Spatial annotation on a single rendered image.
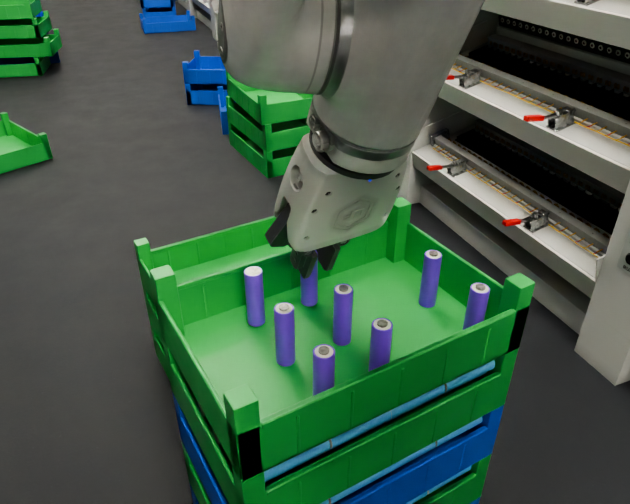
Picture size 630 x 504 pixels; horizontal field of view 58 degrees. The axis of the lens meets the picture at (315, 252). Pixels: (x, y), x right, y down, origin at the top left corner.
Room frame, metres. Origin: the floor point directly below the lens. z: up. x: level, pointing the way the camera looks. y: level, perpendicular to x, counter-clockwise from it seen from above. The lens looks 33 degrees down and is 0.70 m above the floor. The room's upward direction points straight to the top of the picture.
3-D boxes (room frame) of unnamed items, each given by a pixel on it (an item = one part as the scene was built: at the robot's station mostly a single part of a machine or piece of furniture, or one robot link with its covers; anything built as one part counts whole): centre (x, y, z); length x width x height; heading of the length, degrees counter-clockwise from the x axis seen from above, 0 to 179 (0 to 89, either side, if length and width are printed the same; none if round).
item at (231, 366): (0.43, -0.02, 0.36); 0.30 x 0.20 x 0.08; 120
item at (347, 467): (0.43, -0.02, 0.28); 0.30 x 0.20 x 0.08; 120
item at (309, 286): (0.49, 0.01, 0.36); 0.02 x 0.02 x 0.06
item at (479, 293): (0.43, -0.16, 0.36); 0.02 x 0.02 x 0.06
